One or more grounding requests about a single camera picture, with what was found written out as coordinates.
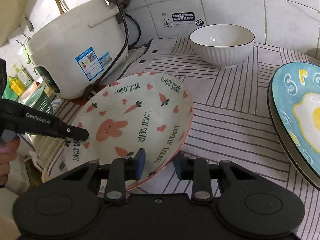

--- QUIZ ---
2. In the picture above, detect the lovely bear rabbit plate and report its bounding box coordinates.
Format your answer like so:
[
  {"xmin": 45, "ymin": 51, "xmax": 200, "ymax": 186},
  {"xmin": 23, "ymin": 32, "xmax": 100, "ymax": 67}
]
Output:
[{"xmin": 64, "ymin": 72, "xmax": 193, "ymax": 190}]

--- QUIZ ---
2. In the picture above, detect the blue fried egg plate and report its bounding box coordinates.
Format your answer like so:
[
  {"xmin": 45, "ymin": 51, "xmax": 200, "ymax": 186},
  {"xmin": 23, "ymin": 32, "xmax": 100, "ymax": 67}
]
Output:
[{"xmin": 267, "ymin": 62, "xmax": 319, "ymax": 189}]

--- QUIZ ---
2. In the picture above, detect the left hand with pink nails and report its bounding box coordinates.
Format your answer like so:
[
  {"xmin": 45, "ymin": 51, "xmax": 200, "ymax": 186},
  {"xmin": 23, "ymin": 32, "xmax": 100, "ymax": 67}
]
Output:
[{"xmin": 0, "ymin": 136, "xmax": 20, "ymax": 187}]

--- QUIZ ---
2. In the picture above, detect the green plastic basket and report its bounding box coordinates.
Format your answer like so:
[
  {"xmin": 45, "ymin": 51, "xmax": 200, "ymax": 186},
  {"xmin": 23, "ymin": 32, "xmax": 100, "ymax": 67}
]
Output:
[{"xmin": 19, "ymin": 85, "xmax": 53, "ymax": 114}]

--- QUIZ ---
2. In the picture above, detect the striped white table mat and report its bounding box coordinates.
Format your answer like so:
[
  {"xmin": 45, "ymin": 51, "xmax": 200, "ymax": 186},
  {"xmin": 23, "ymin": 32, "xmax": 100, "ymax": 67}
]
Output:
[{"xmin": 47, "ymin": 36, "xmax": 320, "ymax": 240}]

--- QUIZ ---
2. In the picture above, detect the white rice cooker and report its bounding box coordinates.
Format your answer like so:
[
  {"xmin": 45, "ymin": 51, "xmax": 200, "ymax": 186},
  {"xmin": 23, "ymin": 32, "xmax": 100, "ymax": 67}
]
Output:
[{"xmin": 26, "ymin": 0, "xmax": 128, "ymax": 100}]

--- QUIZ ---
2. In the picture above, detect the black power cable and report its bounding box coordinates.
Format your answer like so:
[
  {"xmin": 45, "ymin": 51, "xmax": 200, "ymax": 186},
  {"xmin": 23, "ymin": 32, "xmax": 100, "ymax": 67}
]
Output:
[{"xmin": 82, "ymin": 0, "xmax": 142, "ymax": 98}]

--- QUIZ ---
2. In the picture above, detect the white wall sticker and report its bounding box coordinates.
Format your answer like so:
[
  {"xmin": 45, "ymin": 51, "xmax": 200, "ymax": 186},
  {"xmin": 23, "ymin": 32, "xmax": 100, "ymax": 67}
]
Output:
[{"xmin": 161, "ymin": 11, "xmax": 205, "ymax": 29}]

